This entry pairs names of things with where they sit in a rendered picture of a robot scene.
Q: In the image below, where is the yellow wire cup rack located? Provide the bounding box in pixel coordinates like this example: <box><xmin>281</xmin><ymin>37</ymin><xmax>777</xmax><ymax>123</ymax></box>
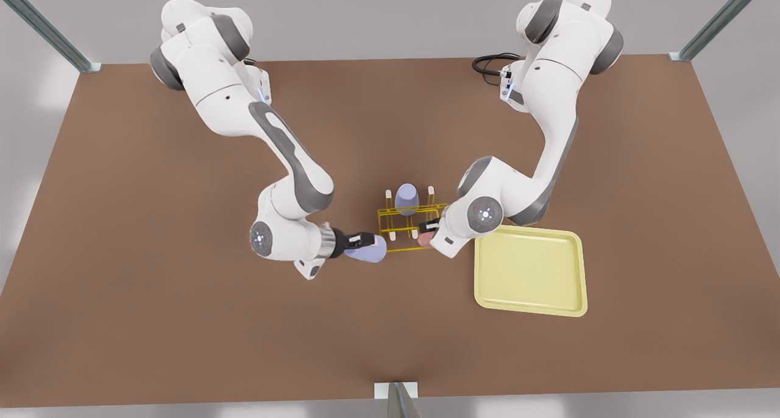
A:
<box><xmin>377</xmin><ymin>186</ymin><xmax>450</xmax><ymax>253</ymax></box>

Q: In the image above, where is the black cable loop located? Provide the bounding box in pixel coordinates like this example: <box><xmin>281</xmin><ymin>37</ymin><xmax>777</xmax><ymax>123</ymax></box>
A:
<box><xmin>472</xmin><ymin>53</ymin><xmax>523</xmax><ymax>87</ymax></box>

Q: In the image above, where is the lavender cup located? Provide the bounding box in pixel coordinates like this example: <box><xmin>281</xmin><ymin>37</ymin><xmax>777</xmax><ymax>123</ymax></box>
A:
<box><xmin>344</xmin><ymin>235</ymin><xmax>388</xmax><ymax>264</ymax></box>
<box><xmin>395</xmin><ymin>183</ymin><xmax>419</xmax><ymax>216</ymax></box>

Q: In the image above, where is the silver frame post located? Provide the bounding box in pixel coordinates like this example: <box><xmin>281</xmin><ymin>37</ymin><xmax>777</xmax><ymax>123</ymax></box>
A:
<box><xmin>668</xmin><ymin>0</ymin><xmax>773</xmax><ymax>62</ymax></box>
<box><xmin>0</xmin><ymin>0</ymin><xmax>102</xmax><ymax>73</ymax></box>
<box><xmin>374</xmin><ymin>381</ymin><xmax>420</xmax><ymax>418</ymax></box>

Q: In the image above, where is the pale yellow tray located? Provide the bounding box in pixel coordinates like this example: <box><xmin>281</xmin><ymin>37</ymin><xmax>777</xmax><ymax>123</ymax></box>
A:
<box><xmin>473</xmin><ymin>225</ymin><xmax>589</xmax><ymax>317</ymax></box>

